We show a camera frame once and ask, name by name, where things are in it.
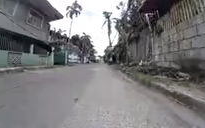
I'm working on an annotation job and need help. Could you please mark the clump of trees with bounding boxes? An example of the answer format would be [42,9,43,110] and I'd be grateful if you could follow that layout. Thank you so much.
[49,28,98,64]

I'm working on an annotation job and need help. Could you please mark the grey concrete road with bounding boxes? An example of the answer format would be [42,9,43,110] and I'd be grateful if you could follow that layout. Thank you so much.
[0,62,205,128]

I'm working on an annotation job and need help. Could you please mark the leafy roadside trees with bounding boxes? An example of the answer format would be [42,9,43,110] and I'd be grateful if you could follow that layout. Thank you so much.
[103,0,151,65]

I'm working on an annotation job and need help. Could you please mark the thin palm tree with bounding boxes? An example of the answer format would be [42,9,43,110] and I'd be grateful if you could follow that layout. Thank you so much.
[101,10,114,48]

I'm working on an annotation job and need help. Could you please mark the green metal gate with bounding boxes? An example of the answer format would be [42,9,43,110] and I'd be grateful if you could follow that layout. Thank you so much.
[53,50,68,66]

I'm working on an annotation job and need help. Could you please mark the pile of rubble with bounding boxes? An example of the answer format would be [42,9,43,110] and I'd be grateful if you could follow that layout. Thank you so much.
[119,59,191,82]

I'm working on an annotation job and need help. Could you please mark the tall palm tree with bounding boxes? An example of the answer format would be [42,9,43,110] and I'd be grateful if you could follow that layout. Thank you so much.
[65,0,83,41]

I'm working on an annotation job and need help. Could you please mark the concrete kerb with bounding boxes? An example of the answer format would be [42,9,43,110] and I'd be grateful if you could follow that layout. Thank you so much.
[118,68,205,116]

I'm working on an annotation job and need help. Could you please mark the raised concrete verge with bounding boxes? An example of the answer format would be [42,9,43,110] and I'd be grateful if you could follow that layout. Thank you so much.
[0,64,58,75]

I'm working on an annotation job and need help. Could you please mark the grey two-storey house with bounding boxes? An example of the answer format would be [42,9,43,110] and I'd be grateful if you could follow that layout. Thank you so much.
[0,0,65,56]

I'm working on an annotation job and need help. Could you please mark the bamboo slat fence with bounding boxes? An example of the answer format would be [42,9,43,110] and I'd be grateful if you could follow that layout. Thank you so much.
[163,0,205,32]

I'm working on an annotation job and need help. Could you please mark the grey concrete block wall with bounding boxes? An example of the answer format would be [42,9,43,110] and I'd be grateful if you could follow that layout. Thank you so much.
[127,7,205,72]

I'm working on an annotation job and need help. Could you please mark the pale green boundary wall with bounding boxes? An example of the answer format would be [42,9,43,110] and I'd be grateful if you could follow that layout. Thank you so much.
[0,46,55,69]

